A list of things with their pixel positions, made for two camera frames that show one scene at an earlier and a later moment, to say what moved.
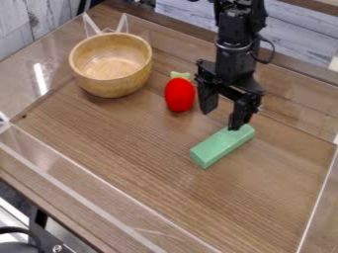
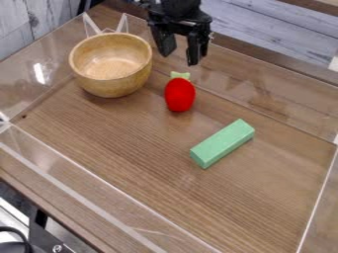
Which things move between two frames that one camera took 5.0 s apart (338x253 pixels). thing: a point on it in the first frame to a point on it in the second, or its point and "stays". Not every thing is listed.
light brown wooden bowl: (110, 63) stays
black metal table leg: (48, 242) stays
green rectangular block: (219, 144) stays
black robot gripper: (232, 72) to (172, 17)
